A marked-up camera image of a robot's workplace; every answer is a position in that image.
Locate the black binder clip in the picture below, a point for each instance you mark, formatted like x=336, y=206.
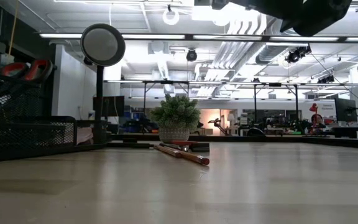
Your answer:
x=201, y=147

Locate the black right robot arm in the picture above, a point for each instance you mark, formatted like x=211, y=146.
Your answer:
x=322, y=15

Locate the black mesh desk organizer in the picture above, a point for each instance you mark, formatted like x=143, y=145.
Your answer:
x=26, y=137

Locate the black office desk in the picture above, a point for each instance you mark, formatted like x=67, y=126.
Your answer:
x=353, y=129

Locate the artificial green potted plant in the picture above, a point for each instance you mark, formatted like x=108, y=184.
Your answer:
x=176, y=115

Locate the black computer monitor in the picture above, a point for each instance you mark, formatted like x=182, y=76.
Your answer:
x=345, y=109
x=113, y=105

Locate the overhead beam with light strips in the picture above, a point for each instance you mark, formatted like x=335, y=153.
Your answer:
x=154, y=36

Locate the black desk lamp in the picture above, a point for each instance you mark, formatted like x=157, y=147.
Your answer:
x=102, y=45

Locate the black ceiling spotlight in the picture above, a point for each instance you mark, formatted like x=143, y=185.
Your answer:
x=297, y=54

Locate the red desk lamp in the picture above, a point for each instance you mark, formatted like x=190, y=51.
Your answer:
x=314, y=109

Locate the black ceiling dome camera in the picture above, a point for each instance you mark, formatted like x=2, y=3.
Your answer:
x=191, y=55

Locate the black aluminium table frame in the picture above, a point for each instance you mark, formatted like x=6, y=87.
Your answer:
x=291, y=140

